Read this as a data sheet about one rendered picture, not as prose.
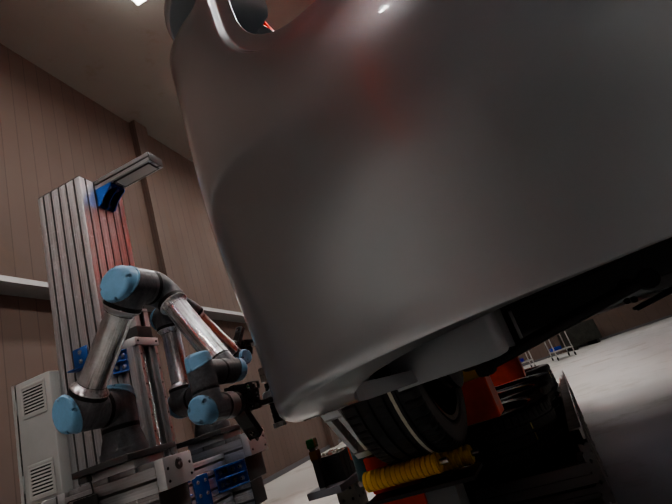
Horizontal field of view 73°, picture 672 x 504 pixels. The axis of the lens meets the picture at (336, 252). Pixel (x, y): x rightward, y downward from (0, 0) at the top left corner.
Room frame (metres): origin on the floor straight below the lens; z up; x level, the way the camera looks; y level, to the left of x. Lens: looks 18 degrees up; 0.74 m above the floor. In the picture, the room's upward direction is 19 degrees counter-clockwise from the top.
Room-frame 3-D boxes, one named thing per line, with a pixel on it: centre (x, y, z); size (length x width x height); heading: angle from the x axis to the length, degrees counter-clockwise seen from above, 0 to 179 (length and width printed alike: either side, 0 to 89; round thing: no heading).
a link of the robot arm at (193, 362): (1.29, 0.46, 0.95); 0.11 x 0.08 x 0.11; 161
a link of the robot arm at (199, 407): (1.27, 0.46, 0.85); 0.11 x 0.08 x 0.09; 162
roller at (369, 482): (1.51, 0.03, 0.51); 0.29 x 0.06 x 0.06; 70
